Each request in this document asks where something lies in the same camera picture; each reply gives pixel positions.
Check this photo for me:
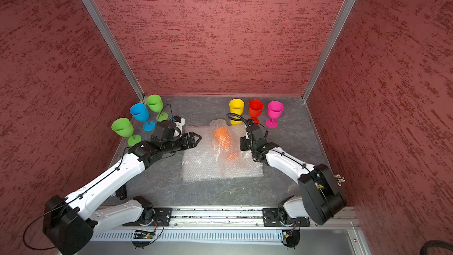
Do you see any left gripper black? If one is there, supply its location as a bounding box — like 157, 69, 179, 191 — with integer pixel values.
162, 132, 202, 154

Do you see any orange glass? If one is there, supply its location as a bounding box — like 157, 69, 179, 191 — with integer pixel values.
208, 118, 264, 179

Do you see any yellow glass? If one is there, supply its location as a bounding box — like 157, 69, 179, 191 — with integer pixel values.
230, 99, 245, 125

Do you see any red glass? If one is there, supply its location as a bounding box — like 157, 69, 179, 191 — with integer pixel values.
248, 100, 264, 123

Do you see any pink glass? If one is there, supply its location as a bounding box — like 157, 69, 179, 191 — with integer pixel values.
265, 101, 284, 129

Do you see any dark green glass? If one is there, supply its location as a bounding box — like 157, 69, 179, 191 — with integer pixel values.
146, 94, 169, 122

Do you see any blue glass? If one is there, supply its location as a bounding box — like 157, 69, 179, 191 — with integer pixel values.
130, 103, 156, 132

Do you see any light green wine glass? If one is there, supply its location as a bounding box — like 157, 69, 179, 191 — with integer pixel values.
111, 118, 142, 146

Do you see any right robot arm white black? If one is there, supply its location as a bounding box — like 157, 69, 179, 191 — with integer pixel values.
226, 113, 348, 225

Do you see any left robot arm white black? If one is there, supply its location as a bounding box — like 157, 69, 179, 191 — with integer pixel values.
41, 116, 202, 255

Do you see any right base wiring plug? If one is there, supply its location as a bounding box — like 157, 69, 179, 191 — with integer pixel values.
283, 231, 300, 249

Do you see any left base wiring board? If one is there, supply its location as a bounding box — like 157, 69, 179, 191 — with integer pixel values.
132, 230, 156, 249

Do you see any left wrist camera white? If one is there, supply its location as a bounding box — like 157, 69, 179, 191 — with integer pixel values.
172, 116, 185, 133

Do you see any aluminium front rail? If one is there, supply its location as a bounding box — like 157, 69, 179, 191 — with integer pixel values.
72, 205, 360, 229

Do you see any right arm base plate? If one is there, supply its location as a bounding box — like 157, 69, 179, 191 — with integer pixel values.
262, 208, 310, 228

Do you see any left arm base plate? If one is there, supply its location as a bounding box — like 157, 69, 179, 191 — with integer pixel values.
123, 207, 173, 227

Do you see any white slotted cable duct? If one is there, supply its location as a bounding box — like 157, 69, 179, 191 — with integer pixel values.
92, 229, 283, 245

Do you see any right aluminium corner post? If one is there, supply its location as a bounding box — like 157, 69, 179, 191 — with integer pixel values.
302, 0, 356, 103

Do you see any aluminium corner post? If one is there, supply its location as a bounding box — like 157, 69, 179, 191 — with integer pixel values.
302, 0, 356, 103
82, 0, 145, 102

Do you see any left aluminium corner post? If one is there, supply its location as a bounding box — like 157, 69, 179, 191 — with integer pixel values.
82, 0, 145, 102

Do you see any black hose bottom right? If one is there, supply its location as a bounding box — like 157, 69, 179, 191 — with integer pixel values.
419, 240, 453, 255

